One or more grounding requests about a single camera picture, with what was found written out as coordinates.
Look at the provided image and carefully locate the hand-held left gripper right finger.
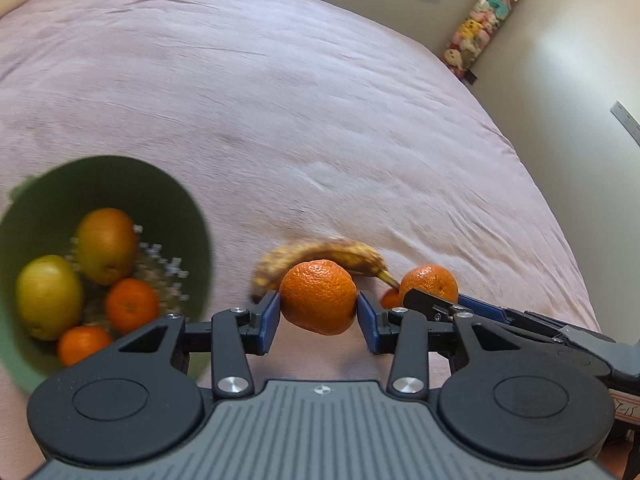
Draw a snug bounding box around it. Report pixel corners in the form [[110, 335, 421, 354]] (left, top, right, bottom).
[[356, 291, 525, 401]]

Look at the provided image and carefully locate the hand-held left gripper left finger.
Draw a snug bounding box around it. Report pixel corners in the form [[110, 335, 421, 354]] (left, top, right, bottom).
[[117, 290, 283, 401]]

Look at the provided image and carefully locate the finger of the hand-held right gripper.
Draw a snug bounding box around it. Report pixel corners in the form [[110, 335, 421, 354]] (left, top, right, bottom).
[[457, 294, 531, 323], [401, 287, 473, 331]]

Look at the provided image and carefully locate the overripe spotted banana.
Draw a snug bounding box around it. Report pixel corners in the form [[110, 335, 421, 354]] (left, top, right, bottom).
[[251, 237, 401, 303]]

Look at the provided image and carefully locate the green plastic colander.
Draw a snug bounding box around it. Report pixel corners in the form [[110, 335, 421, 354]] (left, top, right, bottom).
[[0, 156, 213, 395]]

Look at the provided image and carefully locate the hanging plush toy organizer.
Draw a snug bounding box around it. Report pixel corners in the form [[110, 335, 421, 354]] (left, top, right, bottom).
[[442, 0, 521, 81]]

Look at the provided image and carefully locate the white wall outlet strip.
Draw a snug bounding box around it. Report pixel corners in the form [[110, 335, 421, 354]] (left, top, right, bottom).
[[610, 101, 640, 148]]

